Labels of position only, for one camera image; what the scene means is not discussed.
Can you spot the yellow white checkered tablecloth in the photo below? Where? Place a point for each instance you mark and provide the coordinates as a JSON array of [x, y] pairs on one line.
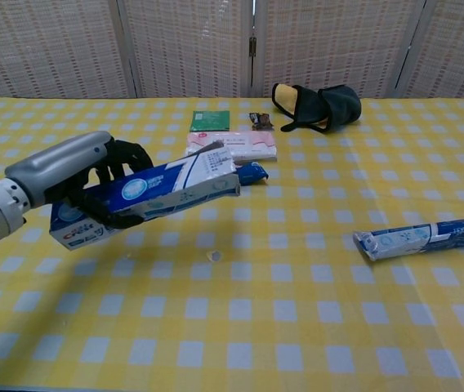
[[232, 318]]

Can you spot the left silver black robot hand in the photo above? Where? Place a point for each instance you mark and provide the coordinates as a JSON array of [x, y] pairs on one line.
[[60, 159]]

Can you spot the brass screen hinge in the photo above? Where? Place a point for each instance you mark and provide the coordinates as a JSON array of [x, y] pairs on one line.
[[252, 46]]

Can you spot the green sachet packet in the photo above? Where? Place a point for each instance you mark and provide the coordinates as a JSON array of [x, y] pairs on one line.
[[211, 120]]

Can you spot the pink white wet wipes pack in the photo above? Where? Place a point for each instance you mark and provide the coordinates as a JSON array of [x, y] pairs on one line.
[[252, 145]]

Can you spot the beige woven folding screen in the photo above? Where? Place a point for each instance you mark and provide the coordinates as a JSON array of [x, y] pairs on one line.
[[52, 45]]

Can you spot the brown candy wrapper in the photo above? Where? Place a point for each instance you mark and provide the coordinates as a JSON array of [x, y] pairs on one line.
[[261, 121]]

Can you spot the blue white toothpaste tube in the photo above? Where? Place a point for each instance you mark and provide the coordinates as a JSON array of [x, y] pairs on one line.
[[411, 241]]

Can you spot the blue wet wipes pack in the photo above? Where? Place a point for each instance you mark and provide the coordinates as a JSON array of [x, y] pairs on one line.
[[254, 172]]

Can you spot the blue white toothpaste box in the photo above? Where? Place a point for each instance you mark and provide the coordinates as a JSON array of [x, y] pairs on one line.
[[166, 192]]

